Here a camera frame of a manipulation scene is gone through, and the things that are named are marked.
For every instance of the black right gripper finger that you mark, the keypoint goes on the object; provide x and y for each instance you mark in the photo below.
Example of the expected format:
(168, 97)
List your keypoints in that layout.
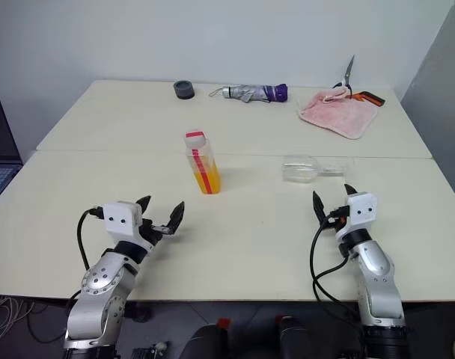
(319, 207)
(350, 190)

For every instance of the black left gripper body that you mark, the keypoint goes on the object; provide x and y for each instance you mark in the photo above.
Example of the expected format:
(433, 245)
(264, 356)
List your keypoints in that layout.
(152, 228)

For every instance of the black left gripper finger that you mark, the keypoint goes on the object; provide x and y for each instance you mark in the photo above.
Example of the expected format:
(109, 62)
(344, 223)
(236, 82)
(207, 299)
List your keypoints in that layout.
(176, 218)
(144, 203)

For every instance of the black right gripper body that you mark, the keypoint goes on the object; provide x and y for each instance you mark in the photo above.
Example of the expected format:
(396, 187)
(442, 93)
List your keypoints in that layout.
(336, 222)

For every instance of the clear plastic cup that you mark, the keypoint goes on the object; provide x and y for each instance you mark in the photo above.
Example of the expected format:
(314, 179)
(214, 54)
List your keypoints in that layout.
(298, 172)

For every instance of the orange juice bottle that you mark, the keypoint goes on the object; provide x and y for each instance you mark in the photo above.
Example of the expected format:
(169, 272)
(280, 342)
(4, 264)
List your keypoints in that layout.
(209, 179)

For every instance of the white bottle cap red tape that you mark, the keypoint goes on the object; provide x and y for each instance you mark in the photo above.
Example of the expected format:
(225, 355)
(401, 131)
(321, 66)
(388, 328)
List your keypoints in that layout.
(195, 139)

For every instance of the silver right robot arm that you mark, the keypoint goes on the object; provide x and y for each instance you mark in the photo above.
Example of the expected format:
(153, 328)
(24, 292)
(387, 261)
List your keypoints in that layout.
(377, 269)

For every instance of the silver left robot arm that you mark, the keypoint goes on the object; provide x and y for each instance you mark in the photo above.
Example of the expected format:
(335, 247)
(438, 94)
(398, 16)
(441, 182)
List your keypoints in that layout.
(100, 284)

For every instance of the pink towel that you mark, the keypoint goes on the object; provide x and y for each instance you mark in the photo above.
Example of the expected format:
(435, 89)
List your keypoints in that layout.
(339, 116)

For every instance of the orange black utility knife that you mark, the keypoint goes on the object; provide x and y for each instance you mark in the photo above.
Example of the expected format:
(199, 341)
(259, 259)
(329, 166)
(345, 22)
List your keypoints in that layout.
(369, 98)

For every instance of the metal scissors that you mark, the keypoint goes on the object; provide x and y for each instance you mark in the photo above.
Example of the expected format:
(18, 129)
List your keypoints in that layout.
(349, 71)

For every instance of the black base with white caster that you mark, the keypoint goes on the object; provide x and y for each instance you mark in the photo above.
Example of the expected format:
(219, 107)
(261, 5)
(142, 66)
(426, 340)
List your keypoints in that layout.
(152, 351)

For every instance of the dark rounded shape red tape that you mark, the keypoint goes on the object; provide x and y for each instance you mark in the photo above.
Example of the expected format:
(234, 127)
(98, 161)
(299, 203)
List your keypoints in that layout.
(205, 344)

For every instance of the folded silver purple umbrella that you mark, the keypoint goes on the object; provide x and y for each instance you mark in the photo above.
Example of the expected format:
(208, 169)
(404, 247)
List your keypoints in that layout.
(250, 92)

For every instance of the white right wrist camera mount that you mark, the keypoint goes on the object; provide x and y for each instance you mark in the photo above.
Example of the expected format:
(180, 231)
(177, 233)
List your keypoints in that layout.
(362, 213)

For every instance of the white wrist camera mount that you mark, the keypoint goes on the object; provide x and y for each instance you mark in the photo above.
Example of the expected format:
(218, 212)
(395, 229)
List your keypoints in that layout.
(362, 213)
(119, 220)

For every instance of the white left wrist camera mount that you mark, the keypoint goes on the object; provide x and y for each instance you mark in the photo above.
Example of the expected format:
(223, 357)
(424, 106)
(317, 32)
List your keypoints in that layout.
(119, 220)

